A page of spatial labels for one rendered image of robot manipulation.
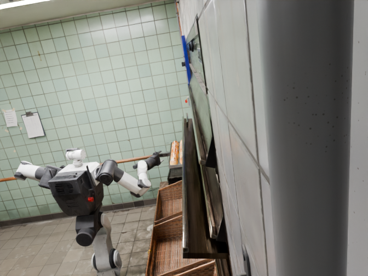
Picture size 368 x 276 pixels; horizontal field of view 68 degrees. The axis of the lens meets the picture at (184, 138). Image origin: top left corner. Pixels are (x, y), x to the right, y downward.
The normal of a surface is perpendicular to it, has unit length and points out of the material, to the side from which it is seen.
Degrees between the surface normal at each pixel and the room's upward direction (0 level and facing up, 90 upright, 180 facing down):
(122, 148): 90
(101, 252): 80
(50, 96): 90
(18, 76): 90
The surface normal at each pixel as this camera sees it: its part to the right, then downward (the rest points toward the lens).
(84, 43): 0.00, 0.32
